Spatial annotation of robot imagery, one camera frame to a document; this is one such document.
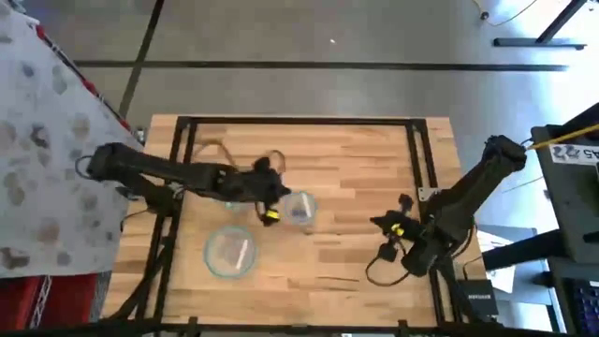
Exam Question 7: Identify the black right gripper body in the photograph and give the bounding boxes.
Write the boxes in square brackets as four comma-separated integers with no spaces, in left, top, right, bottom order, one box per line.
[379,210,425,244]

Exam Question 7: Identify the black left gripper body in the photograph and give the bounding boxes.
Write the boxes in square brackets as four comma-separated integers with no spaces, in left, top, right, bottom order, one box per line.
[228,166,287,210]

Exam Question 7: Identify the teal-rimmed clear lid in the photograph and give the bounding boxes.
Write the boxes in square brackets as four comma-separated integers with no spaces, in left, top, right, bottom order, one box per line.
[282,190,319,226]

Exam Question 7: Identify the large clear plastic tub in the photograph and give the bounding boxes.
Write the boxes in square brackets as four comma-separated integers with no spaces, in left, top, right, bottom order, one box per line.
[203,225,258,280]

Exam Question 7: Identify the black power brick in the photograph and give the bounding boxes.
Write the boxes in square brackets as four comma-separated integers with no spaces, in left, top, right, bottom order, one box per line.
[456,278,500,317]

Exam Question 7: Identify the white paper sheet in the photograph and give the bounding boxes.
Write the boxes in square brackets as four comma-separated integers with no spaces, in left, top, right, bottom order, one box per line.
[475,228,516,294]

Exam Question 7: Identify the black desk leg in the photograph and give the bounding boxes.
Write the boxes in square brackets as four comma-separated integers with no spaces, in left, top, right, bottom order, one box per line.
[481,228,570,271]

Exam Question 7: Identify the dark grey desk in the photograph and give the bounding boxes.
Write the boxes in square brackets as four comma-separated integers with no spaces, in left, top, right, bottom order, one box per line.
[530,100,599,266]

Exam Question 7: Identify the white paper label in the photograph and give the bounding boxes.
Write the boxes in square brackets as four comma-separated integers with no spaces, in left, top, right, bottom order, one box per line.
[547,142,599,166]

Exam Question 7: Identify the black keyboard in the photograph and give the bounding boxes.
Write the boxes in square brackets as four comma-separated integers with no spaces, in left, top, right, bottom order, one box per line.
[563,275,599,336]

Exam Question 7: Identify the red fabric object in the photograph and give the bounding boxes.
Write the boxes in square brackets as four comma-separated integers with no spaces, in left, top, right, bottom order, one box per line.
[0,272,100,332]

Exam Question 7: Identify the white spotted cloth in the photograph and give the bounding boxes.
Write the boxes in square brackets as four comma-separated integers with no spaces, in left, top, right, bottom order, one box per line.
[0,7,145,280]

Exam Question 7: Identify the black stand base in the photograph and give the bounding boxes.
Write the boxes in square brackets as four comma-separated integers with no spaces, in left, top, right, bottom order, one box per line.
[492,0,589,51]

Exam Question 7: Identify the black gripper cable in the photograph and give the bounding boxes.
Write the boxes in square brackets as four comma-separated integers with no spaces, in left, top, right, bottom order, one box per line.
[267,148,288,175]
[363,236,416,288]

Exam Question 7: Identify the black metal table frame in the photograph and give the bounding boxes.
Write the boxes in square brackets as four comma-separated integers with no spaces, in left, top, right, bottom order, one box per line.
[100,114,500,337]

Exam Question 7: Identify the yellow cable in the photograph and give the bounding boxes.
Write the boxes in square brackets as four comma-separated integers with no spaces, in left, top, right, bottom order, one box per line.
[526,122,599,152]

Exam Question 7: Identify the white cable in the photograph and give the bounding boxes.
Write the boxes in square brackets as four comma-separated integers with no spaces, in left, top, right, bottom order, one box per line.
[471,0,539,28]

